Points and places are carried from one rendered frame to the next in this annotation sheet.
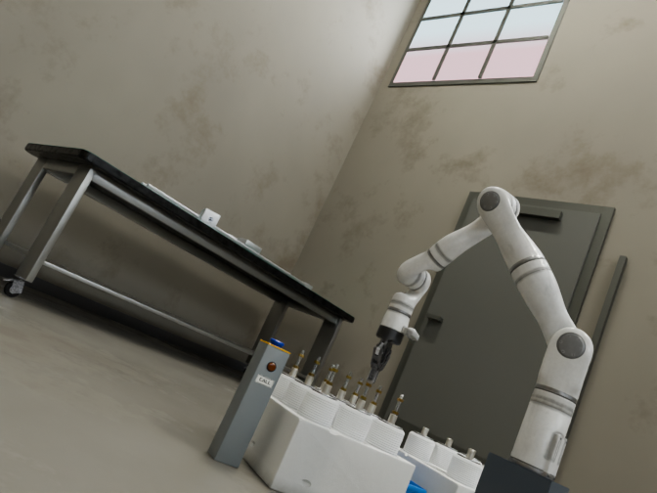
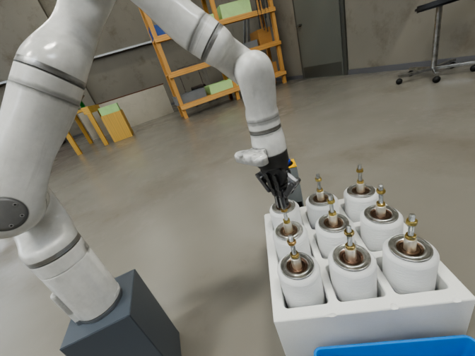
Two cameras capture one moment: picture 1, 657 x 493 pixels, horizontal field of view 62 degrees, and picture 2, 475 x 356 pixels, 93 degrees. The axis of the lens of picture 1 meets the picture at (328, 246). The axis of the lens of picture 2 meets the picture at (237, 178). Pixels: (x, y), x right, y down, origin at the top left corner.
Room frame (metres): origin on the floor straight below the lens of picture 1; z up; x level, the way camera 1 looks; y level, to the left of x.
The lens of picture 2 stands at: (1.77, -0.71, 0.68)
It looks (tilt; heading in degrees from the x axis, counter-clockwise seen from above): 26 degrees down; 124
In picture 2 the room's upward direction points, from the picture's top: 18 degrees counter-clockwise
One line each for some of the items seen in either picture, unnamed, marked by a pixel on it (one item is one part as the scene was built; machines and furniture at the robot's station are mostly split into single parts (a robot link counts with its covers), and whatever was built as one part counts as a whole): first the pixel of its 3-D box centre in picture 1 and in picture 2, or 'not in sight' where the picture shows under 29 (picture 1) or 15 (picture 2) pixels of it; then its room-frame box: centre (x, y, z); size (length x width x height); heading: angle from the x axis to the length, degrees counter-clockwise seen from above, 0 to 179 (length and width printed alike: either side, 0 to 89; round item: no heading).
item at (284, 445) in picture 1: (316, 452); (338, 264); (1.68, -0.22, 0.09); 0.39 x 0.39 x 0.18; 23
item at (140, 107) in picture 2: not in sight; (128, 110); (-4.33, 3.93, 0.42); 2.45 x 0.78 x 0.83; 47
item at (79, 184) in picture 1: (193, 286); not in sight; (3.90, 0.74, 0.47); 2.52 x 0.94 x 0.94; 136
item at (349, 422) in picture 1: (344, 441); (294, 253); (1.57, -0.27, 0.16); 0.10 x 0.10 x 0.18
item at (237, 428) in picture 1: (249, 402); (292, 198); (1.50, 0.02, 0.16); 0.07 x 0.07 x 0.31; 23
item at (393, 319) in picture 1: (402, 322); (261, 141); (1.57, -0.28, 0.52); 0.11 x 0.09 x 0.06; 67
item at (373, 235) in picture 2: not in sight; (380, 240); (1.79, -0.17, 0.16); 0.10 x 0.10 x 0.18
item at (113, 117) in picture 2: not in sight; (88, 102); (-3.48, 2.41, 0.89); 1.38 x 1.23 x 1.79; 136
